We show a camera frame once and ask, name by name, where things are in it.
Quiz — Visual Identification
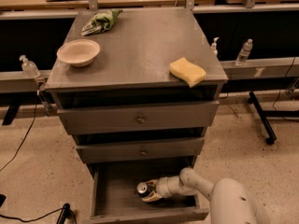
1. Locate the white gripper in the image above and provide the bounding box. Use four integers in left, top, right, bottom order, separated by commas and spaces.
146, 177, 172, 203

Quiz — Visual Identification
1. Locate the blue pepsi can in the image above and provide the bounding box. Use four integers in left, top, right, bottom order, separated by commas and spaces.
136, 182, 151, 198

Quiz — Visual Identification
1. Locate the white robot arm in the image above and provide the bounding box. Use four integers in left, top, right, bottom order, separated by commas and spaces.
136, 167, 270, 224

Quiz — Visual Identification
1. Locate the grey bottom drawer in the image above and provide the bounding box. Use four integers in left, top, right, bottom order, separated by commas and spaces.
90, 157, 208, 224

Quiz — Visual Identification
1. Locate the grey drawer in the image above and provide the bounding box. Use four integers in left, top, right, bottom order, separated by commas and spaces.
90, 157, 208, 224
58, 101, 219, 134
76, 138, 205, 163

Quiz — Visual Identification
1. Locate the grey middle drawer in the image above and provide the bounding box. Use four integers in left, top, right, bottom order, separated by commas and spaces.
76, 138, 205, 163

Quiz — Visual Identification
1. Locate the grey top drawer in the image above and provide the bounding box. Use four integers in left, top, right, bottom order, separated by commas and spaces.
58, 101, 219, 134

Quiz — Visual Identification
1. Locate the grey drawer cabinet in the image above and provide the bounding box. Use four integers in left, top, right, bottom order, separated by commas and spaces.
45, 7, 229, 173

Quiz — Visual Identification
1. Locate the black plug on floor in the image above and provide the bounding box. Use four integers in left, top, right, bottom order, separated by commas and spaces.
1, 203, 77, 224

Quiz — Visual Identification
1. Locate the yellow sponge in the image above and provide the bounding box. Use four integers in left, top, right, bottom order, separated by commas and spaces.
169, 57, 206, 88

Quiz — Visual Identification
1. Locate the black wheeled stand leg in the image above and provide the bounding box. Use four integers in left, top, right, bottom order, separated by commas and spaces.
248, 91, 299, 145

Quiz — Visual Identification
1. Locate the white paper bowl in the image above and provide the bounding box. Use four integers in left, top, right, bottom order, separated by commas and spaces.
57, 39, 101, 67

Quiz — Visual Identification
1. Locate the white pump bottle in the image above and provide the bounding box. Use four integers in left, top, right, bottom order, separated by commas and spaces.
211, 37, 219, 56

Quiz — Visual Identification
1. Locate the clear water bottle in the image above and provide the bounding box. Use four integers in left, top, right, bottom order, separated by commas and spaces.
235, 39, 253, 66

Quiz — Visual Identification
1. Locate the clear sanitizer pump bottle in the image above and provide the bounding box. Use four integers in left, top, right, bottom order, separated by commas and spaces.
20, 55, 41, 78

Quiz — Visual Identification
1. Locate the green chip bag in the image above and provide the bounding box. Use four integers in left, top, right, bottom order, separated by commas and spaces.
81, 9, 122, 36

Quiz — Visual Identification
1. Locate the black floor cable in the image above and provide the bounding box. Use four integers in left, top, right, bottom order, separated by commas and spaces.
0, 105, 39, 173

